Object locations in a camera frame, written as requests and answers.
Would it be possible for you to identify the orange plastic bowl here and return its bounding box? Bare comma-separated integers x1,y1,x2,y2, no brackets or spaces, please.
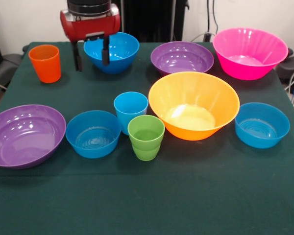
147,71,241,141

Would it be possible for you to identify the light blue plastic cup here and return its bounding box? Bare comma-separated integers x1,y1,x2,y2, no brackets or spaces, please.
113,91,149,136

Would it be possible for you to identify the green plastic cup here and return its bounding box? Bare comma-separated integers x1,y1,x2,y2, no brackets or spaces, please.
127,115,166,162

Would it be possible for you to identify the deep blue plastic bowl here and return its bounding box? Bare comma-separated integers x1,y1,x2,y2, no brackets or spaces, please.
83,31,140,75

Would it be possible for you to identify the black rounded equipment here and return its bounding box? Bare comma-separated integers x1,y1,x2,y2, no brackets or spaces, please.
275,48,294,84

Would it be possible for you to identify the orange plastic cup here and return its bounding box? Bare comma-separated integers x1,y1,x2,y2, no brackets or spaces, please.
28,44,62,84

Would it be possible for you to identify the dark green tablecloth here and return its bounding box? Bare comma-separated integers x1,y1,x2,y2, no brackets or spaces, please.
0,41,294,235

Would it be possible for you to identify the pink plastic bowl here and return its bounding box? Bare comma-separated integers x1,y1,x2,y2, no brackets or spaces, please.
212,27,289,81

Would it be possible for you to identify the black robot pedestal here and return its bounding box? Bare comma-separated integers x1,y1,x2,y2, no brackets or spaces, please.
119,0,190,42

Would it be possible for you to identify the shallow blue plastic bowl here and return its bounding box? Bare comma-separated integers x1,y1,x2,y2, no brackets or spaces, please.
65,110,122,159
234,102,291,149

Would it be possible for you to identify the purple plastic bowl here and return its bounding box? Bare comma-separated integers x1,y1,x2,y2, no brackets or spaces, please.
150,41,215,76
0,104,67,170

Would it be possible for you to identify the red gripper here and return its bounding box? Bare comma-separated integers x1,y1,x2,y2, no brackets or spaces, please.
60,3,122,72

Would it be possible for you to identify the grey cable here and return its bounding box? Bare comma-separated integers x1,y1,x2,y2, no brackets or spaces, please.
191,31,215,43

